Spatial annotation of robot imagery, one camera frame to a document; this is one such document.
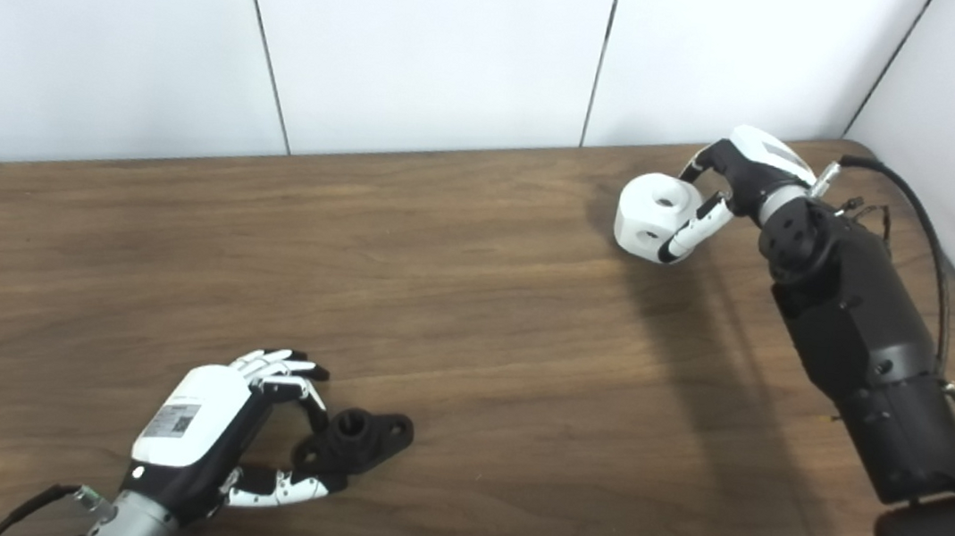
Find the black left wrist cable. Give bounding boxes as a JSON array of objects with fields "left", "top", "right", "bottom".
[{"left": 0, "top": 476, "right": 121, "bottom": 536}]

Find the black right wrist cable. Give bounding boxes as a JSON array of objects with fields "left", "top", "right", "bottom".
[{"left": 795, "top": 152, "right": 955, "bottom": 376}]

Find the black flanged holder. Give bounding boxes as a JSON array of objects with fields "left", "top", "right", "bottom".
[{"left": 291, "top": 401, "right": 416, "bottom": 483}]

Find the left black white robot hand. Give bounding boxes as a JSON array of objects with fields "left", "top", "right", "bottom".
[{"left": 116, "top": 332, "right": 362, "bottom": 536}]

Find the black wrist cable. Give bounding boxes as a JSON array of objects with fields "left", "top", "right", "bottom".
[
  {"left": 0, "top": 476, "right": 121, "bottom": 536},
  {"left": 795, "top": 152, "right": 955, "bottom": 376}
]

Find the round white plastic piece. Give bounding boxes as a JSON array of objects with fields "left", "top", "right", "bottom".
[{"left": 610, "top": 168, "right": 708, "bottom": 269}]

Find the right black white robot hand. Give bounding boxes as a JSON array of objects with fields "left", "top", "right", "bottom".
[{"left": 657, "top": 117, "right": 822, "bottom": 280}]

